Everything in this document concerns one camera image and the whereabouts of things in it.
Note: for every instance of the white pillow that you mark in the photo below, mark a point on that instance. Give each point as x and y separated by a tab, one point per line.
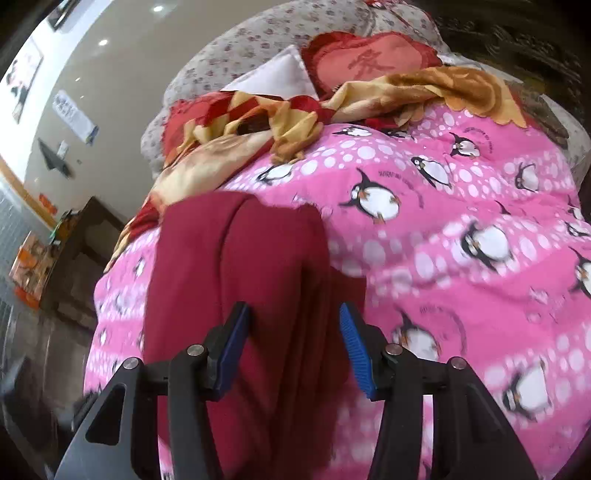
281	74

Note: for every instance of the dark wooden nightstand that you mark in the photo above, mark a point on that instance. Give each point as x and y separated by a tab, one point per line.
87	258

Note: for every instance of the white wall paper sheet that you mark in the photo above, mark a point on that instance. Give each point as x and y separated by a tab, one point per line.
74	115

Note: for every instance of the yellow and red blanket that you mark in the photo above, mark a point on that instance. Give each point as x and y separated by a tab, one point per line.
392	92

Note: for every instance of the wall poster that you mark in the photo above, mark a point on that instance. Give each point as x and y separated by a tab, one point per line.
23	78

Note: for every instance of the dark red garment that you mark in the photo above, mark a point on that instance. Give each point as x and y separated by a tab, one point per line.
277	277

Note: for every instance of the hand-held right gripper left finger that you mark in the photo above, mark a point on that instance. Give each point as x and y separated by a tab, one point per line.
233	350

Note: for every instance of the red scalloped cushion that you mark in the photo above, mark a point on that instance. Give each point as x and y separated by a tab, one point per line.
178	115

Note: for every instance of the pink penguin print blanket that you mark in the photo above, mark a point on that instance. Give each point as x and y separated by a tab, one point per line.
461	207

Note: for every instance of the red heart pillow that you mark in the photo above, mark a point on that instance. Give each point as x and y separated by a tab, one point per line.
369	60

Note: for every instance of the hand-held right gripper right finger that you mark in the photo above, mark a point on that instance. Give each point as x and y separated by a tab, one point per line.
355	355

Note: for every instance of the dark wooden shelf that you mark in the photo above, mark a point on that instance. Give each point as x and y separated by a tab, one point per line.
517	46

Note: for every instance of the row of ceiling spot lights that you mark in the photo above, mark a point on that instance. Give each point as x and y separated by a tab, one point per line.
158	8

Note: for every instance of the grey floral padded headboard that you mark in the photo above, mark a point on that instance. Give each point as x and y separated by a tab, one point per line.
240	37

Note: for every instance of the orange box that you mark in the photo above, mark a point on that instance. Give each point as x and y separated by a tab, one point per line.
32	267

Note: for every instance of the dark framed wall picture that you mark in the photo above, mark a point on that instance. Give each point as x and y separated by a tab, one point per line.
62	13

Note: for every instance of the black wall decoration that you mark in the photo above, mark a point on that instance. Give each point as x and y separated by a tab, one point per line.
54	159

